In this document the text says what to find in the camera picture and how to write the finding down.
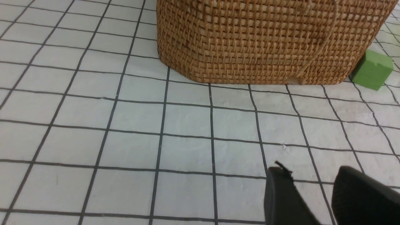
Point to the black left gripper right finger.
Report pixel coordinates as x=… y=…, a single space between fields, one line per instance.
x=358 y=199

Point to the green foam cube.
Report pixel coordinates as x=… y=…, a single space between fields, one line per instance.
x=372 y=70

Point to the woven rattan basket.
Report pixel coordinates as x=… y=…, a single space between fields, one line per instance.
x=301 y=42

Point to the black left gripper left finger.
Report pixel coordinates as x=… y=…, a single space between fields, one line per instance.
x=283 y=204

